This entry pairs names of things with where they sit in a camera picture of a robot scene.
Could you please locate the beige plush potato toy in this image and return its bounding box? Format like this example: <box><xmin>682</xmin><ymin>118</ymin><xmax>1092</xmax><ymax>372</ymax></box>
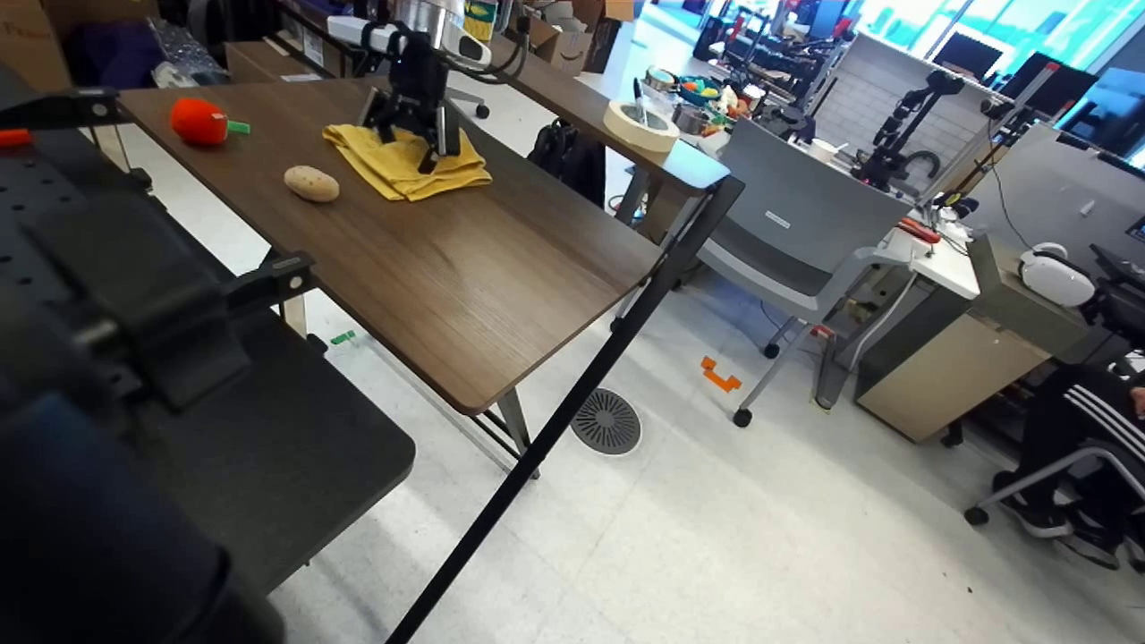
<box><xmin>281</xmin><ymin>166</ymin><xmax>341</xmax><ymax>204</ymax></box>

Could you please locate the black tripod pole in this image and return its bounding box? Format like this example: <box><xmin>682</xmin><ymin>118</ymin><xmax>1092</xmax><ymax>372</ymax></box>
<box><xmin>384</xmin><ymin>176</ymin><xmax>745</xmax><ymax>644</ymax></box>

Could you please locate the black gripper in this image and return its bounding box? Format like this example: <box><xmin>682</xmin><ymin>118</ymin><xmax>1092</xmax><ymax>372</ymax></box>
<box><xmin>361</xmin><ymin>30</ymin><xmax>461</xmax><ymax>176</ymax></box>

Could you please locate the round floor drain cover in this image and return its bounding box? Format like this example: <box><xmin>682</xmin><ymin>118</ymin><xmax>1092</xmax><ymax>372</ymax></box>
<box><xmin>571</xmin><ymin>391</ymin><xmax>639</xmax><ymax>453</ymax></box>

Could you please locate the orange plush tomato toy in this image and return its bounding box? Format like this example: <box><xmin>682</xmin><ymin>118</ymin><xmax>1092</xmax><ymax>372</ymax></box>
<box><xmin>168</xmin><ymin>98</ymin><xmax>251</xmax><ymax>151</ymax></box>

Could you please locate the white bowl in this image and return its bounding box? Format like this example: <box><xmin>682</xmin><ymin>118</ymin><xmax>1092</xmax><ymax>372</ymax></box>
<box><xmin>603</xmin><ymin>105</ymin><xmax>678</xmax><ymax>159</ymax></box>

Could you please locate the black backpack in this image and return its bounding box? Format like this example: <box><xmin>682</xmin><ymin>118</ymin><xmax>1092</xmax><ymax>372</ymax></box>
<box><xmin>528</xmin><ymin>118</ymin><xmax>603</xmax><ymax>204</ymax></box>

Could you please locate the yellow towel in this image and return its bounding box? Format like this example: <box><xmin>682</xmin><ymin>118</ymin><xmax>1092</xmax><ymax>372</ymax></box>
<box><xmin>320</xmin><ymin>124</ymin><xmax>492</xmax><ymax>204</ymax></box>

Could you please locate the tan cabinet box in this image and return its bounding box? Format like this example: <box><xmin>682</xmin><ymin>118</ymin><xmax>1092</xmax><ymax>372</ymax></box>
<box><xmin>855</xmin><ymin>241</ymin><xmax>1092</xmax><ymax>445</ymax></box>

